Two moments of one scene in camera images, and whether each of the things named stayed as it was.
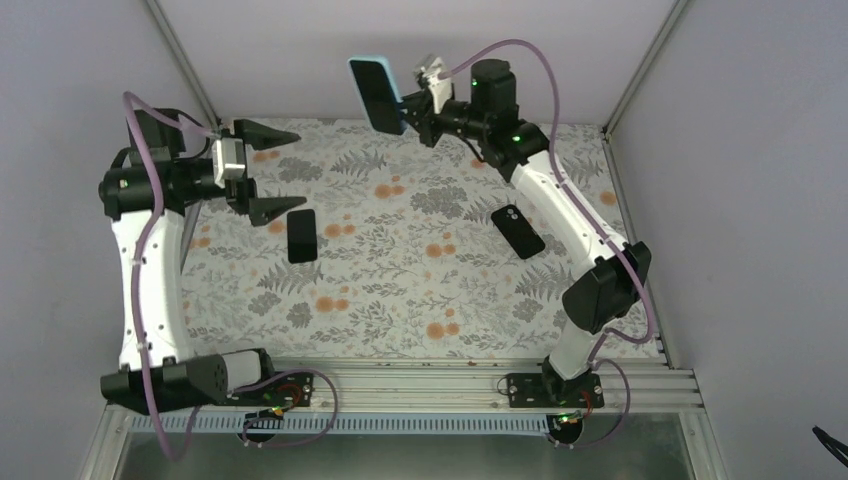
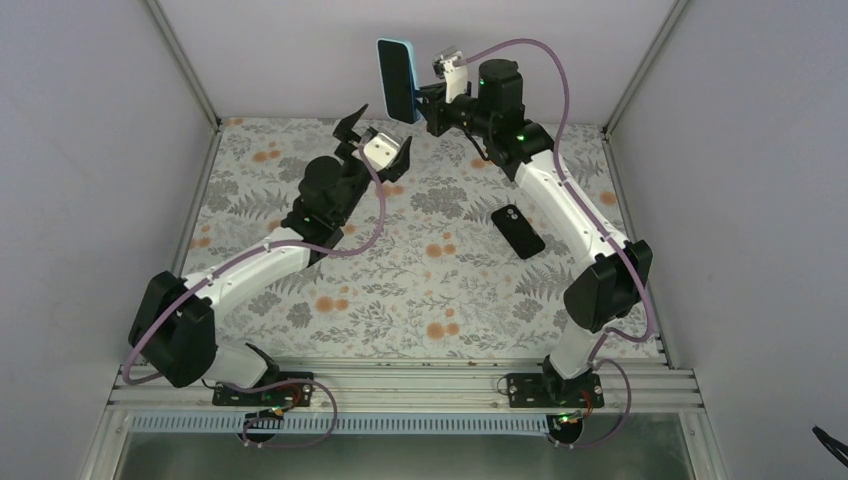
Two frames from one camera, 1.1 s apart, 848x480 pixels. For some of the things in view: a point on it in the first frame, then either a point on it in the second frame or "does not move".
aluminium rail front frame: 632,387 does not move
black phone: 522,235 does not move
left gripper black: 241,194 to 344,133
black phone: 378,93 to 398,72
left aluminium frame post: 182,61 does not move
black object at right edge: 838,448 does not move
